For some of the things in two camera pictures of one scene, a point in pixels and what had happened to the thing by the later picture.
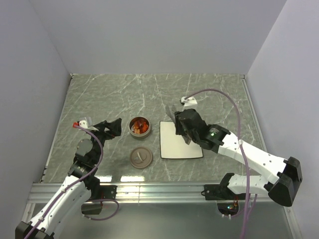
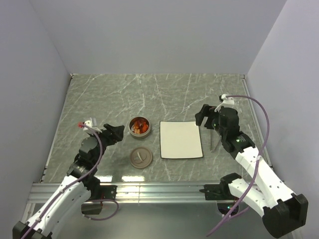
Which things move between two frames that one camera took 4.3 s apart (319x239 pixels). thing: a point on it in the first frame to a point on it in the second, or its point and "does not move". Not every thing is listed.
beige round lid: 141,158 does not move
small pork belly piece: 137,130 does not move
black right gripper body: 181,130 to 220,130
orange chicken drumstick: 145,127 does not move
